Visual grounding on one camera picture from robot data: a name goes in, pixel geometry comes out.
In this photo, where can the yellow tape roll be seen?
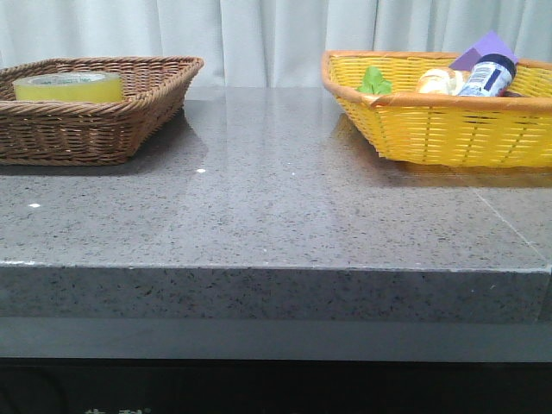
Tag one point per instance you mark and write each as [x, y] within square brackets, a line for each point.
[85, 87]

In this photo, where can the white curtain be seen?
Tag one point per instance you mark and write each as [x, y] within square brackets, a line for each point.
[264, 43]

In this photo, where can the blue white labelled bottle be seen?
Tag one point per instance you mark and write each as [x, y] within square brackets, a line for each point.
[490, 77]

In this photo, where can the brown wicker basket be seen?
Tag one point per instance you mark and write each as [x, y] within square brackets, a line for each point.
[93, 134]

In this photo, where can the toy bread roll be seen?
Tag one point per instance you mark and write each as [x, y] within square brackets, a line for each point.
[442, 80]

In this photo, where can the yellow woven basket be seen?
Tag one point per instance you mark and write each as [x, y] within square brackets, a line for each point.
[443, 130]

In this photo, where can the purple foam block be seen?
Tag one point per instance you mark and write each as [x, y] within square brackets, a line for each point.
[488, 44]

